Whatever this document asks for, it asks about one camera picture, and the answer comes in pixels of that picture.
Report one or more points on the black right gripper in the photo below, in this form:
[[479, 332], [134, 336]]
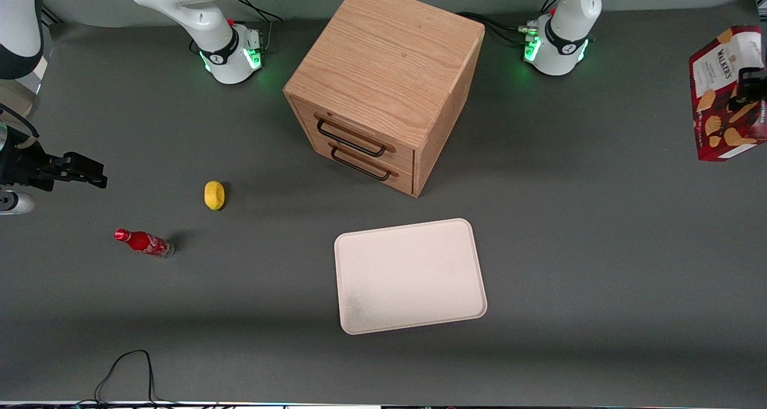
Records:
[[23, 164]]

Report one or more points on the red cookie box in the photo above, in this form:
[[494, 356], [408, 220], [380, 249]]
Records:
[[713, 127]]

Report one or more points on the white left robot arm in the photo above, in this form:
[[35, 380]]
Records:
[[563, 44]]

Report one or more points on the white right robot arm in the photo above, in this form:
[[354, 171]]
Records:
[[198, 14]]

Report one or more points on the white rectangular tray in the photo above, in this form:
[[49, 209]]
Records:
[[407, 277]]

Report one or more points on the red cola bottle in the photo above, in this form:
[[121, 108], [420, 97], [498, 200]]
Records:
[[144, 242]]

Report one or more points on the yellow lemon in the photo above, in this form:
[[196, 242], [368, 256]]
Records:
[[214, 195]]

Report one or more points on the wooden two-drawer cabinet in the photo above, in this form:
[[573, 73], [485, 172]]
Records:
[[383, 55]]

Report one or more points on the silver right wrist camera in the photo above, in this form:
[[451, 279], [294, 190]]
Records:
[[15, 203]]

